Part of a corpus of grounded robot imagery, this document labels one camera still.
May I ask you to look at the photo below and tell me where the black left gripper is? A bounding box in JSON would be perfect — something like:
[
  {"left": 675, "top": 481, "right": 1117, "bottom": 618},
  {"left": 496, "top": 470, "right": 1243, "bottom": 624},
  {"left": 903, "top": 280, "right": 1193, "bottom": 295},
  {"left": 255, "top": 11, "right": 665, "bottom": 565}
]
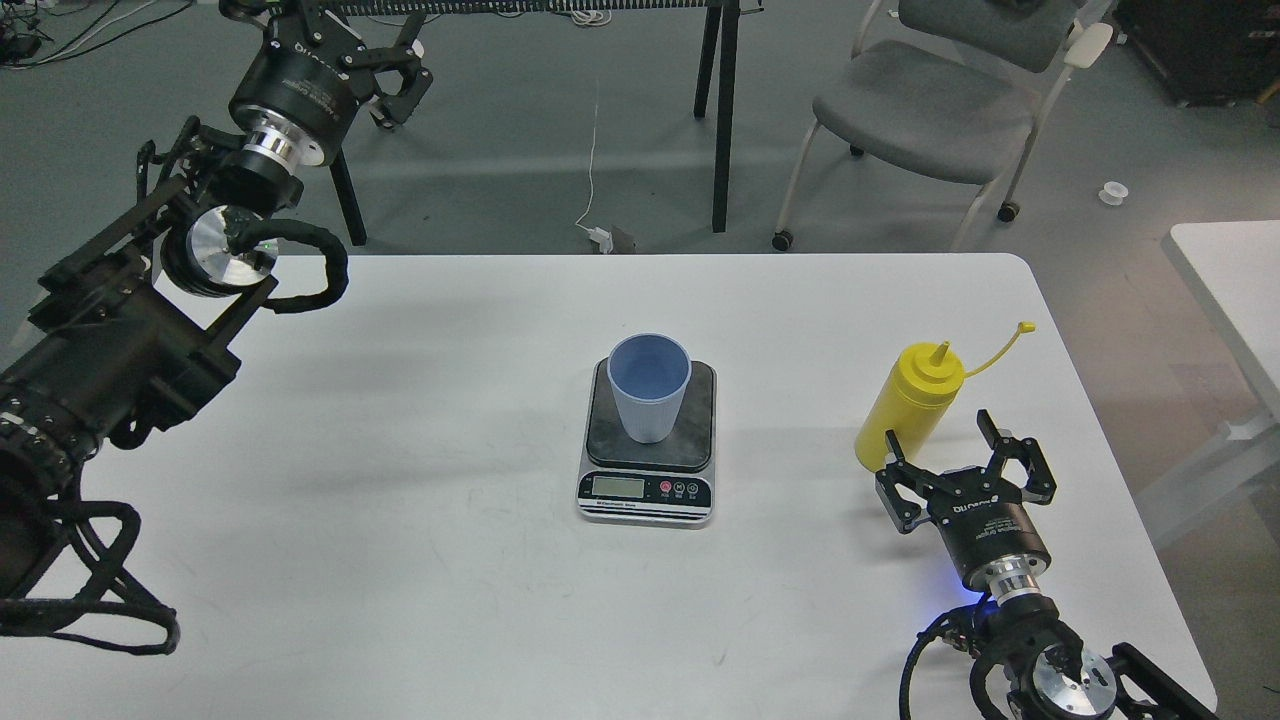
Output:
[{"left": 218, "top": 1, "right": 433, "bottom": 152}]

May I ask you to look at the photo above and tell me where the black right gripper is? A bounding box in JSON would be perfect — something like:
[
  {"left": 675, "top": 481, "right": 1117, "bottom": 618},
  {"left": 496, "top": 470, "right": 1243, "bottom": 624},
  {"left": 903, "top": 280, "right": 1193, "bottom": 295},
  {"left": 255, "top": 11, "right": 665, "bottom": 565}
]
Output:
[{"left": 876, "top": 407, "right": 1057, "bottom": 592}]

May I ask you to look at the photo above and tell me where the yellow squeeze bottle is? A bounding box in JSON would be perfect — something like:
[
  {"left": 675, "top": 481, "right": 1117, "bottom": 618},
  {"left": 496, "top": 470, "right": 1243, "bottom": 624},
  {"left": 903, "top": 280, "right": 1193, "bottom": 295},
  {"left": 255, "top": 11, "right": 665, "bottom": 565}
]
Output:
[{"left": 855, "top": 322, "right": 1037, "bottom": 473}]

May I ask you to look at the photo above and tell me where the blue plastic cup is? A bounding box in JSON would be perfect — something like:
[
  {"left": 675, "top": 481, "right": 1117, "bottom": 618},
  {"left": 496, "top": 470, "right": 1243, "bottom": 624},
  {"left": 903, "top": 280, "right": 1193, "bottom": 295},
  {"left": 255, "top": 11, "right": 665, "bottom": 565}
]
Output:
[{"left": 605, "top": 333, "right": 692, "bottom": 445}]

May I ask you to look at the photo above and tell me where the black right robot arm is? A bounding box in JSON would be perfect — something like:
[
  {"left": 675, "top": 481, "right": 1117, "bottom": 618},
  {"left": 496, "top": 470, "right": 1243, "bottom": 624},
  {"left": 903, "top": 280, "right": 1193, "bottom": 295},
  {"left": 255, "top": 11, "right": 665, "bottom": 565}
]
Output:
[{"left": 876, "top": 410, "right": 1213, "bottom": 719}]

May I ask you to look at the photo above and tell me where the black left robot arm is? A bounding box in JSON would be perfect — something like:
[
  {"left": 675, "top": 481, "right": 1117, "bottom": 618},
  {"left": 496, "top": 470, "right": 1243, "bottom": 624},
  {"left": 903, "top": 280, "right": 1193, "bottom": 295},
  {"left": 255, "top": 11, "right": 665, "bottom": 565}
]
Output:
[{"left": 1, "top": 1, "right": 433, "bottom": 656}]

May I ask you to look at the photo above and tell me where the digital kitchen scale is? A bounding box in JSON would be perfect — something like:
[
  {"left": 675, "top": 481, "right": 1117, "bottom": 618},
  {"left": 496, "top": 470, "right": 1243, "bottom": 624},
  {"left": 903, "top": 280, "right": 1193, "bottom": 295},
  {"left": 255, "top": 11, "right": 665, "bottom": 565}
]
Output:
[{"left": 575, "top": 360, "right": 718, "bottom": 528}]

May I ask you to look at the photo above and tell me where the white plastic spool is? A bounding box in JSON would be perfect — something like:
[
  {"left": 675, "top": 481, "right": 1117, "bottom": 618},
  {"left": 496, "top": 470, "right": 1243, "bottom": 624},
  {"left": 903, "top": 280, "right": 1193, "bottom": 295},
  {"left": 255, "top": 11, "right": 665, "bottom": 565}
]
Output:
[{"left": 1097, "top": 179, "right": 1130, "bottom": 208}]

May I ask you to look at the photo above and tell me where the white side table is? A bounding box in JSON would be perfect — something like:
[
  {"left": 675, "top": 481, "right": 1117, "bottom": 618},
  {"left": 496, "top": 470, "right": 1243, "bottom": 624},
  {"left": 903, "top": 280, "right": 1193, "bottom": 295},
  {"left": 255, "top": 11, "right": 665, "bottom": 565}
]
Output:
[{"left": 1135, "top": 220, "right": 1279, "bottom": 550}]

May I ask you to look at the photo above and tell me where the black-legged background table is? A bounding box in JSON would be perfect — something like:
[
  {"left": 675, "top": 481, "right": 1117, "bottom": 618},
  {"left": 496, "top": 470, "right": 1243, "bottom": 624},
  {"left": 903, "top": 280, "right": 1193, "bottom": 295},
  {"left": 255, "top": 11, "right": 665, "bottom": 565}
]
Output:
[{"left": 228, "top": 0, "right": 765, "bottom": 247}]

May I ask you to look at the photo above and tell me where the grey office chair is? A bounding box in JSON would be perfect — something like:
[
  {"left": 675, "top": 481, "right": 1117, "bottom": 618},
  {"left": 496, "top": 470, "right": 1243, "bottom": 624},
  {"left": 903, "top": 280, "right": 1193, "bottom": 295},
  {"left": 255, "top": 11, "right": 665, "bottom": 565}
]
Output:
[{"left": 772, "top": 1, "right": 1114, "bottom": 251}]

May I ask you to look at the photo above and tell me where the black cabinet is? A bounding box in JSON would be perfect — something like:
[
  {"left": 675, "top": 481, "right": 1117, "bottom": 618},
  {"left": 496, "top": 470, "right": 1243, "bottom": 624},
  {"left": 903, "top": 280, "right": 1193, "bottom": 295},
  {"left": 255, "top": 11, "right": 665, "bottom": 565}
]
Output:
[{"left": 1112, "top": 1, "right": 1279, "bottom": 108}]

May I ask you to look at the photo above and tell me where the white charger cable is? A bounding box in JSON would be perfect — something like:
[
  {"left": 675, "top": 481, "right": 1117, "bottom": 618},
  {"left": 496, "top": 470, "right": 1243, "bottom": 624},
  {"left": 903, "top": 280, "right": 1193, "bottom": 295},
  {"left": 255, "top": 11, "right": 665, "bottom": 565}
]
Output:
[{"left": 575, "top": 79, "right": 637, "bottom": 252}]

